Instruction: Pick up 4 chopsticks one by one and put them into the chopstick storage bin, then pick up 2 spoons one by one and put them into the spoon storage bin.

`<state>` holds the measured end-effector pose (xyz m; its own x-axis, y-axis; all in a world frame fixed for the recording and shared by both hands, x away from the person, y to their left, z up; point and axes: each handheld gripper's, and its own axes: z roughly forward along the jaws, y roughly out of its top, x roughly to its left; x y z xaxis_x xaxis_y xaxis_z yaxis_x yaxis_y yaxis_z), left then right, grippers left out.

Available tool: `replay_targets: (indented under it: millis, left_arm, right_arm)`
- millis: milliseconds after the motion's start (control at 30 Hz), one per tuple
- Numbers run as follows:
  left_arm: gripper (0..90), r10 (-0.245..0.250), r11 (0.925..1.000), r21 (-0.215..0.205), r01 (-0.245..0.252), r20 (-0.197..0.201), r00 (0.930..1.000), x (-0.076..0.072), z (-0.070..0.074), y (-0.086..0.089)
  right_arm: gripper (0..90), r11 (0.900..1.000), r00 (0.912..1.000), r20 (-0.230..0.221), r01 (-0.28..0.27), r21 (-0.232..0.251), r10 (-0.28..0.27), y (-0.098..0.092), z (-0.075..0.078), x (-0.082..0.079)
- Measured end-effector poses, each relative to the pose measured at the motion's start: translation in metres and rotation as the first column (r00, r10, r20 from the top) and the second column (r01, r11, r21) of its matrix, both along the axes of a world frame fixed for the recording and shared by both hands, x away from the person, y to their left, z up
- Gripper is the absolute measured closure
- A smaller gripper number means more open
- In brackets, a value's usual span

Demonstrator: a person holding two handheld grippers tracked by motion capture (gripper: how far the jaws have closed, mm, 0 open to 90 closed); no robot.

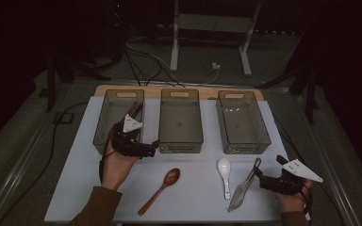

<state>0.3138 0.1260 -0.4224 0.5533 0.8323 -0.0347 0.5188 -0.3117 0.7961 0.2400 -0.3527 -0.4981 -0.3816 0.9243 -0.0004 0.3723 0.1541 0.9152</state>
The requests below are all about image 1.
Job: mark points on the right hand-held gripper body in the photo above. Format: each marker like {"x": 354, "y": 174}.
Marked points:
{"x": 298, "y": 168}

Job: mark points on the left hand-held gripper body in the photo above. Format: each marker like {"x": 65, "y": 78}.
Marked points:
{"x": 132, "y": 124}

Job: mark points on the black chopstick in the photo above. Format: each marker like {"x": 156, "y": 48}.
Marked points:
{"x": 138, "y": 110}

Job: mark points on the smoky clear plastic bin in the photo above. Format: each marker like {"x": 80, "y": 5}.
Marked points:
{"x": 106, "y": 125}
{"x": 242, "y": 125}
{"x": 180, "y": 125}

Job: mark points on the silver metal knife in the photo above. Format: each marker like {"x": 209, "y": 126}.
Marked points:
{"x": 238, "y": 194}

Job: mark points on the white ceramic spoon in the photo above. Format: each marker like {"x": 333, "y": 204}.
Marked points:
{"x": 224, "y": 166}

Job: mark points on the brown wooden spoon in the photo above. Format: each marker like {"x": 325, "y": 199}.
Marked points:
{"x": 171, "y": 177}

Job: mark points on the person's right hand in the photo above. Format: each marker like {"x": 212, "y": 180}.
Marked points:
{"x": 293, "y": 202}

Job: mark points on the person's left hand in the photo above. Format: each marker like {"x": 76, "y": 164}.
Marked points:
{"x": 116, "y": 171}

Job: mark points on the white table cover sheet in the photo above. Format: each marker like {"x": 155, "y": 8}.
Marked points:
{"x": 185, "y": 194}

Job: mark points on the black tripod stand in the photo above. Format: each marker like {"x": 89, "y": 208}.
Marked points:
{"x": 51, "y": 88}
{"x": 310, "y": 100}

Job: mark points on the black square floor plate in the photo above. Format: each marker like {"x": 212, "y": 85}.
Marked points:
{"x": 64, "y": 118}

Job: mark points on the white plug adapter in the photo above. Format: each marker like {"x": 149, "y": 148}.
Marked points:
{"x": 216, "y": 66}

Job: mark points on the dark power strip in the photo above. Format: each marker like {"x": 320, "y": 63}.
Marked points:
{"x": 276, "y": 32}

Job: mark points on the white metal stand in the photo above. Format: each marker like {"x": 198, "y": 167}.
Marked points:
{"x": 213, "y": 23}

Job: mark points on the aluminium frame rail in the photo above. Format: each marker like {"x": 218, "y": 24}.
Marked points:
{"x": 328, "y": 166}
{"x": 21, "y": 166}

